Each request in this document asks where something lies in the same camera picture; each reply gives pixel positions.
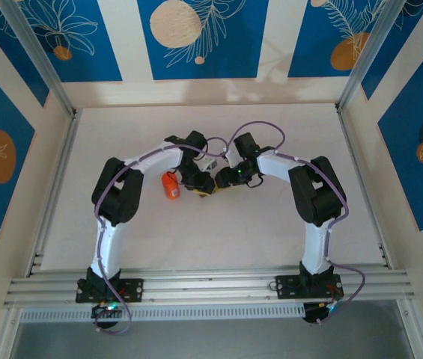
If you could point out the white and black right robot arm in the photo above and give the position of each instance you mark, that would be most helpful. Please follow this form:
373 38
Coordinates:
314 247

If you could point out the orange plastic pill bottle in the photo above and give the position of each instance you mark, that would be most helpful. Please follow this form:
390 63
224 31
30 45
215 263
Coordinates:
167 186

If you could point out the aluminium frame beam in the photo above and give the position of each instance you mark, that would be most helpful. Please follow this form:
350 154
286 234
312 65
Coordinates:
211 288

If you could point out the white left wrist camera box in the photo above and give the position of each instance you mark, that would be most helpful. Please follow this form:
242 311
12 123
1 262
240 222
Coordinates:
208 164

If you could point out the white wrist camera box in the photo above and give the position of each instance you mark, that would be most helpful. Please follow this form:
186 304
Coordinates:
208 164
232 159

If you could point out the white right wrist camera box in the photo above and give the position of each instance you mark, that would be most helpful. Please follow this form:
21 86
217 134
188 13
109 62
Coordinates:
232 159

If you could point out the black base connector board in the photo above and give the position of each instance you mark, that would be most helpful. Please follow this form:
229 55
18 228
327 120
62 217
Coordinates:
102 311
314 314

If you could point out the aluminium table side rail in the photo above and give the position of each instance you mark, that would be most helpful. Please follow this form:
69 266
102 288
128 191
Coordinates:
348 138
60 168

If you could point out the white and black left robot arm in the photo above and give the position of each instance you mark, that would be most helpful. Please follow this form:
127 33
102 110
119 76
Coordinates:
115 247

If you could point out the aluminium frame post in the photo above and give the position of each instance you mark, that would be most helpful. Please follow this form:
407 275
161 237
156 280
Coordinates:
370 56
40 56

